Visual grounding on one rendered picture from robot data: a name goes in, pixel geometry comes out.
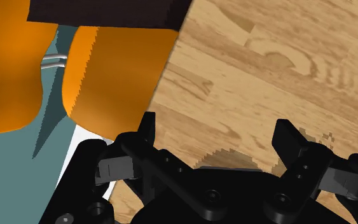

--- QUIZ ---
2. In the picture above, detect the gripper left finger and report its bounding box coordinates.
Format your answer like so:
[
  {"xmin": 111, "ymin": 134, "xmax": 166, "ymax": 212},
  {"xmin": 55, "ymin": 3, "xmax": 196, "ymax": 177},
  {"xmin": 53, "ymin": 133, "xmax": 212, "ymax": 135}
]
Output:
[{"xmin": 38, "ymin": 111, "xmax": 230, "ymax": 224}]

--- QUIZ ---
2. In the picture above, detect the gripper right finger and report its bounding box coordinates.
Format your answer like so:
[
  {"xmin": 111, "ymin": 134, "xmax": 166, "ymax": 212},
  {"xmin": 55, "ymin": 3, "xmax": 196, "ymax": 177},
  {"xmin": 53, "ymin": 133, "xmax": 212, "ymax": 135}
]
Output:
[{"xmin": 263, "ymin": 118, "xmax": 358, "ymax": 224}]

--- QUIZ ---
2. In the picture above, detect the orange chair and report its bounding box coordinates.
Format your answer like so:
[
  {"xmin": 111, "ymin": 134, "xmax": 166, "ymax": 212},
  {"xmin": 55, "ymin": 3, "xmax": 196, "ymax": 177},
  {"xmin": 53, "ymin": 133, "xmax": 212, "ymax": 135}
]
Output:
[{"xmin": 0, "ymin": 0, "xmax": 180, "ymax": 142}]

